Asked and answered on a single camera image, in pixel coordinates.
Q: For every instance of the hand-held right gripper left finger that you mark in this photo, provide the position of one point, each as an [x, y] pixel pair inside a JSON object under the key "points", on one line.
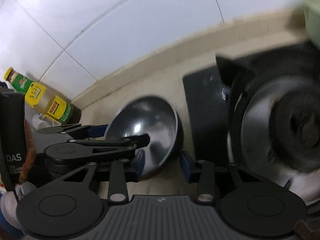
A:
{"points": [[138, 166]]}

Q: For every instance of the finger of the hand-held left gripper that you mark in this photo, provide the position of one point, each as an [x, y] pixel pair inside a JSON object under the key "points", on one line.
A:
{"points": [[140, 141], [98, 131]]}

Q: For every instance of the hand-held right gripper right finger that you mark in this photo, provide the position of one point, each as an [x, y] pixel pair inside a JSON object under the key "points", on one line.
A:
{"points": [[187, 167]]}

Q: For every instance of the stainless steel bowl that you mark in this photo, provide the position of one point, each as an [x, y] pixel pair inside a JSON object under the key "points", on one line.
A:
{"points": [[150, 120]]}

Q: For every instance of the person's left forearm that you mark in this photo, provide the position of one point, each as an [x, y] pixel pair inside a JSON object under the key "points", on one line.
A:
{"points": [[29, 150]]}

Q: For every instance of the person's right forearm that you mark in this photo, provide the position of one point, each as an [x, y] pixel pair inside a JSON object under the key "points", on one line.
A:
{"points": [[308, 231]]}

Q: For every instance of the bottle with green yellow label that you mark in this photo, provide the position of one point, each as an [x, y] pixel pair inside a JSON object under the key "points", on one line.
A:
{"points": [[42, 93]]}

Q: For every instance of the black glass gas stove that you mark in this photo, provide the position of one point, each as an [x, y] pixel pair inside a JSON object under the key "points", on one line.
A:
{"points": [[205, 110]]}

